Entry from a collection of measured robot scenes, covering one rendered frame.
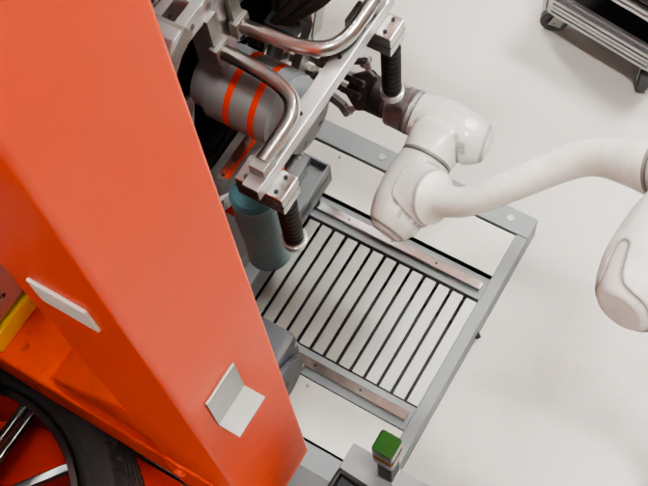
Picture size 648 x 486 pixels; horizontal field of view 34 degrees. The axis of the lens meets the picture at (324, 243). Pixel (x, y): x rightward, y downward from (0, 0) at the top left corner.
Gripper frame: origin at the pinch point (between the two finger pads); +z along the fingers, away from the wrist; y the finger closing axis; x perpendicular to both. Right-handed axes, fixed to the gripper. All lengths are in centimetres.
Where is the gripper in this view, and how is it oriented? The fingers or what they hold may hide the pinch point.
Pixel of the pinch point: (302, 61)
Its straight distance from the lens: 213.8
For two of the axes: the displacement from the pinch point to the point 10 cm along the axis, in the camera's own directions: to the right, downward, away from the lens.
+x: -4.1, 2.6, -8.7
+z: -8.6, -4.4, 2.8
